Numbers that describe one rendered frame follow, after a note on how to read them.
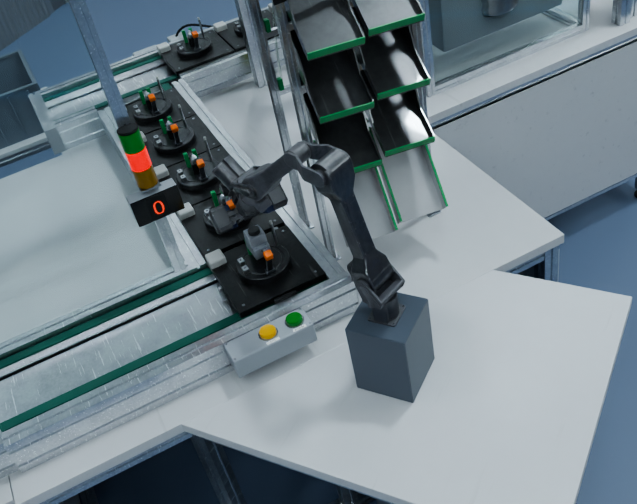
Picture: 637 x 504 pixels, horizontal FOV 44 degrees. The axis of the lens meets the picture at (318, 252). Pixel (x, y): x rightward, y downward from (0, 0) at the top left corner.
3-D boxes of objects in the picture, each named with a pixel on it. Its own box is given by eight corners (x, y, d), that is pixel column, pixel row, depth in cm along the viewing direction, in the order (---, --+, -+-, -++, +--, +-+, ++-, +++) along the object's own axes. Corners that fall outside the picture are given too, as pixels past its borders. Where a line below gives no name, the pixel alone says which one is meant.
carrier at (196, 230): (285, 227, 218) (276, 191, 210) (205, 262, 213) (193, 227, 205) (252, 186, 236) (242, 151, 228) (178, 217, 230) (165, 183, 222)
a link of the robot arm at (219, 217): (292, 195, 184) (281, 172, 185) (219, 227, 180) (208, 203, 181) (288, 204, 192) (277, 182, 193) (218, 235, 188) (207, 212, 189)
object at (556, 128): (652, 195, 346) (677, 10, 290) (437, 302, 319) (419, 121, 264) (550, 130, 395) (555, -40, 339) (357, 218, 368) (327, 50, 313)
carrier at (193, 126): (223, 149, 254) (213, 116, 246) (153, 178, 248) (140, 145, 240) (198, 118, 272) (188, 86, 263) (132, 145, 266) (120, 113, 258)
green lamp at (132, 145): (147, 149, 182) (141, 131, 179) (127, 157, 181) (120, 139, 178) (141, 139, 186) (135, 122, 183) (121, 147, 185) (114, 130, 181)
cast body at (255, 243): (272, 253, 199) (266, 232, 195) (256, 260, 198) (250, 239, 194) (259, 236, 205) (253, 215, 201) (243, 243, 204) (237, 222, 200)
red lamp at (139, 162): (154, 166, 185) (148, 149, 182) (134, 175, 184) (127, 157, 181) (148, 157, 189) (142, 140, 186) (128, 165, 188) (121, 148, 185)
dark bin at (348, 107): (374, 108, 182) (375, 88, 175) (320, 124, 180) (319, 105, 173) (333, 18, 193) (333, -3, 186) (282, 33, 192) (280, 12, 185)
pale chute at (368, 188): (395, 231, 203) (398, 229, 199) (346, 247, 202) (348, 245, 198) (360, 129, 206) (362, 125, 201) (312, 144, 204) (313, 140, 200)
